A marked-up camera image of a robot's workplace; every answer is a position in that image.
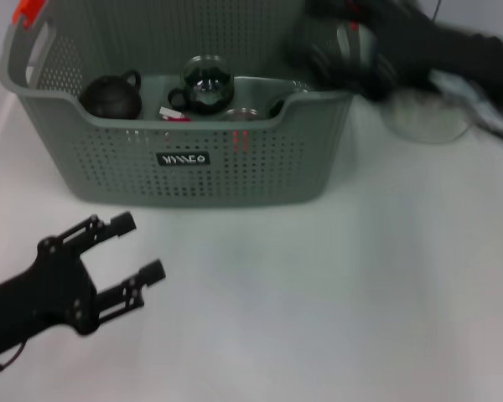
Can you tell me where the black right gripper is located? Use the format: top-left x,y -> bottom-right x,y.
292,0 -> 503,102

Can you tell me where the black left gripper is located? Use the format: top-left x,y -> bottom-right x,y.
0,211 -> 167,362

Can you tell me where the glass teacup with black sleeve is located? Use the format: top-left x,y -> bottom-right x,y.
267,98 -> 287,119
167,55 -> 236,115
220,107 -> 262,122

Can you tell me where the white toy brick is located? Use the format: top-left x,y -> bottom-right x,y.
158,106 -> 186,121

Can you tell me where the red-orange wedge toy brick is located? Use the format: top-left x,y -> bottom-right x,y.
231,130 -> 250,153

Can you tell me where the grey-green perforated storage basket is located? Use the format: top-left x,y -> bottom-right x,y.
0,0 -> 358,209

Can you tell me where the glass pitcher with black lid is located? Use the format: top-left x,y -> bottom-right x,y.
380,83 -> 475,145

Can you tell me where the dark clay teapot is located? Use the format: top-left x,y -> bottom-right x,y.
77,69 -> 143,121

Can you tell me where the left gripper cable with plug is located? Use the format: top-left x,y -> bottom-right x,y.
0,339 -> 27,377

